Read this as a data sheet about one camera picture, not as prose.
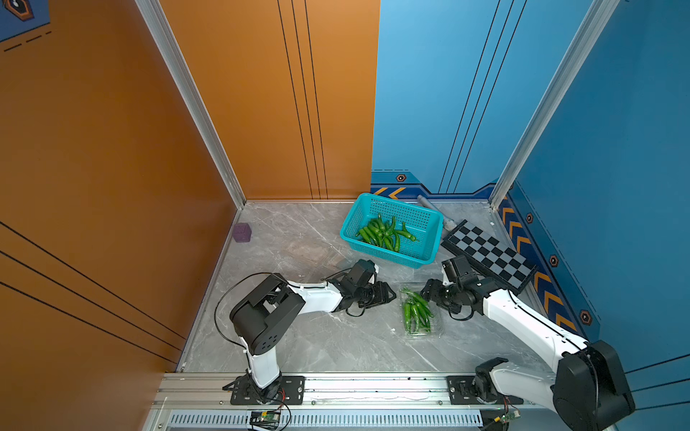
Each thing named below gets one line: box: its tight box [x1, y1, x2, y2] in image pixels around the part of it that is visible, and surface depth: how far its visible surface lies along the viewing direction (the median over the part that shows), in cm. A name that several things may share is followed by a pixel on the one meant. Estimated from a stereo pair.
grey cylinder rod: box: [416, 194, 458, 232], surface depth 111 cm
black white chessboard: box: [440, 219, 539, 295], surface depth 99 cm
